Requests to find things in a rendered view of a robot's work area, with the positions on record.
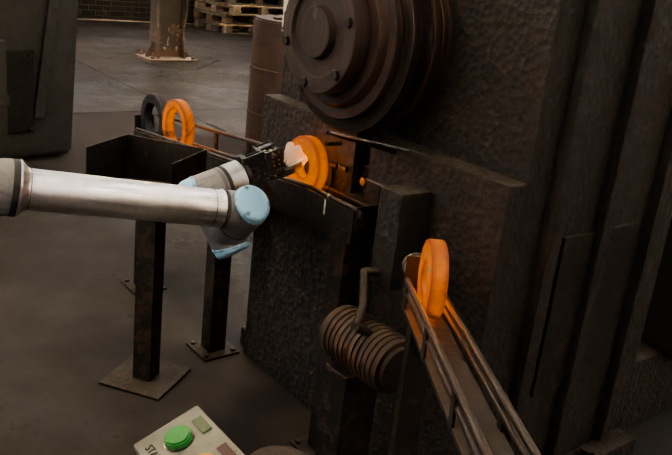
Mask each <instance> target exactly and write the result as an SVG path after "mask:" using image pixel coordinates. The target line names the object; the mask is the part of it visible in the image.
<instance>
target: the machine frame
mask: <svg viewBox="0 0 672 455"><path fill-rule="evenodd" d="M449 2H450V7H451V13H452V44H451V51H450V56H449V60H448V64H447V67H446V70H445V73H444V75H443V77H442V80H441V82H440V84H439V85H438V87H437V89H436V90H435V92H434V93H433V95H432V96H431V97H430V98H429V99H428V101H427V102H426V103H425V104H423V105H422V106H421V107H420V108H418V109H417V110H415V111H413V112H411V113H409V114H408V115H407V116H406V117H405V118H404V119H403V120H402V121H400V122H399V123H398V124H396V125H394V126H393V127H391V128H388V129H386V130H382V131H376V132H365V131H362V132H358V133H343V132H338V131H335V130H333V129H331V128H329V127H327V126H326V125H324V124H323V123H322V122H321V121H320V120H319V119H318V118H317V117H316V116H315V115H314V114H313V113H312V111H311V110H310V109H309V107H308V106H307V104H306V102H305V100H304V99H303V97H302V94H301V92H300V90H299V87H298V84H297V81H296V79H295V78H294V76H293V74H292V72H291V70H290V68H289V65H288V63H287V59H286V55H285V50H284V59H283V71H282V82H281V94H266V95H265V98H264V110H263V123H262V135H261V142H262V143H263V142H266V141H268V140H269V143H270V142H272V143H275V146H276V147H280V148H281V147H283V149H285V147H286V144H287V143H288V142H292V141H293V140H294V139H295V138H296V137H298V136H308V135H311V136H314V137H316V138H318V139H319V140H320V141H321V143H322V144H323V146H324V148H325V150H326V153H327V158H328V161H329V162H333V163H336V164H339V165H342V166H344V167H347V168H348V172H344V171H342V170H340V169H338V168H334V167H333V184H332V188H334V189H336V190H339V191H341V192H343V193H345V194H347V195H349V196H351V197H353V198H355V199H357V200H359V201H361V202H363V203H365V204H368V205H373V199H374V191H375V185H373V184H371V183H369V182H367V183H366V191H365V193H363V192H361V188H362V186H361V185H360V178H361V175H362V173H363V172H364V165H369V167H368V175H367V178H371V179H374V180H376V181H378V182H381V183H383V184H385V185H396V184H405V183H413V184H415V185H418V186H420V187H422V188H425V189H427V190H429V191H431V193H432V199H431V205H430V212H429V218H428V225H427V231H426V238H425V242H426V240H427V239H440V240H444V241H445V242H446V244H447V248H448V254H449V281H448V291H447V295H448V297H449V298H450V300H451V302H452V304H453V305H454V307H455V309H456V310H457V312H458V314H459V315H460V317H461V319H462V321H463V322H464V324H465V326H466V327H467V329H468V330H469V331H470V333H471V336H472V338H473V339H474V341H475V343H476V344H477V346H478V348H479V349H480V351H481V353H482V355H483V356H484V358H485V360H486V361H487V363H488V365H489V366H490V368H491V370H492V372H493V373H494V375H495V377H496V378H497V380H498V382H499V383H500V385H501V387H502V389H503V390H504V392H506V394H507V396H508V398H509V400H510V402H511V404H512V406H513V407H514V409H515V411H516V412H517V414H518V416H519V417H520V419H521V421H522V423H523V424H524V426H525V428H526V429H527V431H528V433H529V434H530V436H531V438H532V440H533V441H534V443H535V445H536V446H537V448H538V450H539V451H540V453H541V455H632V453H633V449H634V445H635V442H636V438H635V437H634V436H632V435H630V434H628V433H627V432H625V431H623V430H622V429H620V428H619V424H620V420H621V416H622V412H623V408H624V404H625V400H626V396H627V392H628V388H629V384H630V380H631V376H632V372H633V368H634V364H635V360H636V356H637V352H638V348H639V344H640V340H641V336H642V332H643V328H644V325H645V321H646V317H647V313H648V309H649V305H650V301H651V297H652V293H653V289H654V285H655V281H656V277H657V273H658V269H659V265H660V261H661V257H662V253H663V249H664V245H665V241H666V237H667V233H668V229H669V225H670V221H671V218H672V0H449ZM326 129H329V130H330V131H334V132H338V133H343V134H347V135H352V136H356V137H360V138H365V139H369V140H374V141H378V142H382V143H387V144H391V145H395V146H400V147H404V148H409V152H408V153H407V152H403V151H398V150H396V154H392V153H389V152H385V151H382V150H378V149H375V148H372V147H368V146H365V145H362V144H358V143H355V142H351V141H348V140H345V139H341V138H338V137H335V136H331V135H326V134H325V130H326ZM338 141H341V142H342V145H341V146H325V142H338ZM330 242H331V235H330V234H329V233H327V232H325V231H323V230H322V229H320V228H318V227H316V226H314V225H313V224H311V223H309V222H307V221H305V220H303V219H300V218H298V217H295V216H293V215H290V214H288V213H285V212H282V211H280V210H277V209H275V208H272V207H270V212H269V215H268V216H267V218H266V219H265V221H264V222H263V223H262V224H261V225H259V226H258V227H257V228H256V229H255V230H254V233H253V245H252V258H251V270H250V282H249V294H248V307H247V319H246V326H243V327H242V328H241V337H240V344H241V345H242V346H243V347H244V354H245V355H246V356H247V357H249V358H250V359H251V360H252V361H253V362H254V363H255V364H257V365H258V366H259V367H260V368H261V369H262V370H263V371H265V372H266V373H267V374H268V375H269V376H270V377H272V378H273V379H274V380H275V381H276V382H277V383H278V384H280V385H281V386H282V387H283V388H284V389H285V390H286V391H288V392H289V393H290V394H291V395H292V396H293V397H295V398H296V399H297V400H298V401H299V402H300V403H301V404H303V405H304V406H305V407H306V408H307V409H308V410H310V411H311V409H312V401H313V392H314V383H315V374H316V366H317V357H318V348H319V334H320V329H321V322H322V313H323V304H324V295H325V286H326V278H327V269H328V260H329V251H330ZM402 291H403V288H402V289H398V290H393V291H388V290H386V289H384V288H382V287H381V286H379V285H377V284H376V283H374V282H372V281H371V280H370V275H368V308H367V311H366V312H367V313H369V314H370V315H372V316H373V317H375V318H376V319H378V320H380V321H381V322H383V323H384V324H385V325H387V326H389V327H390V328H392V329H394V330H395V331H397V332H398V333H399V334H401V335H403V336H404V337H406V332H407V325H408V322H407V320H406V317H405V315H404V313H403V311H402V307H401V299H402ZM416 455H459V453H458V450H457V448H456V445H455V443H454V440H453V438H452V435H451V434H450V432H449V430H448V427H447V422H446V420H445V417H444V414H443V412H442V409H441V407H440V404H439V402H438V399H437V397H436V394H435V391H434V389H433V386H432V384H431V381H430V379H429V377H428V384H427V390H426V396H425V402H424V408H423V414H422V420H421V426H420V432H419V439H418V445H417V451H416Z"/></svg>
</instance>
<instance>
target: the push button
mask: <svg viewBox="0 0 672 455"><path fill-rule="evenodd" d="M191 439H192V432H191V429H190V428H189V427H188V426H185V425H179V426H175V427H173V428H171V429H170V430H169V431H168V432H167V433H166V434H165V436H164V442H165V445H166V447H167V448H169V449H180V448H182V447H184V446H186V445H187V444H188V443H189V442H190V441H191Z"/></svg>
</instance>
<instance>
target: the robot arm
mask: <svg viewBox="0 0 672 455"><path fill-rule="evenodd" d="M262 144H265V145H262ZM260 145H262V146H260ZM257 146H260V147H257ZM277 148H278V147H275V143H272V142H270V143H269V140H268V141H266V142H263V143H260V144H258V145H255V146H252V150H253V152H252V153H249V154H247V155H244V156H243V155H241V154H239V155H237V156H236V160H237V161H235V160H233V161H231V162H228V163H226V164H223V165H220V166H218V167H215V168H213V169H210V170H208V171H205V172H202V173H200V174H197V175H195V176H190V177H189V178H187V179H185V180H183V181H181V182H180V183H179V184H178V185H174V184H165V183H156V182H147V181H139V180H130V179H121V178H112V177H104V176H95V175H86V174H77V173H69V172H60V171H51V170H42V169H34V168H29V167H28V166H27V165H26V164H25V163H24V161H23V160H21V159H13V158H0V216H10V217H16V216H18V215H19V214H20V213H21V212H23V211H25V210H29V211H40V212H51V213H62V214H74V215H85V216H96V217H107V218H119V219H130V220H141V221H152V222H164V223H175V224H186V225H197V226H200V228H201V230H202V232H203V233H204V235H205V237H206V239H207V241H208V243H209V245H210V247H211V249H212V252H214V254H215V256H216V257H217V258H218V259H225V258H228V257H230V256H233V255H235V254H237V253H239V252H241V251H243V250H245V249H246V248H248V247H249V246H250V244H251V243H250V239H249V238H248V237H249V236H250V234H251V233H252V232H253V231H254V230H255V229H256V228H257V227H258V226H259V225H261V224H262V223H263V222H264V221H265V219H266V218H267V216H268V215H269V212H270V206H273V207H275V208H277V207H278V206H279V205H280V203H281V202H282V200H281V199H280V197H279V195H278V194H277V193H276V192H274V191H273V190H272V188H271V187H270V186H269V185H268V184H267V183H266V181H268V180H277V179H281V178H284V177H285V176H288V175H291V174H294V173H295V172H297V171H298V170H299V169H301V168H302V166H303V165H305V163H306V162H307V161H308V158H307V156H306V155H305V154H304V153H303V151H302V148H301V146H300V145H296V146H294V144H293V142H288V143H287V144H286V147H285V150H284V149H283V147H281V148H278V149H277Z"/></svg>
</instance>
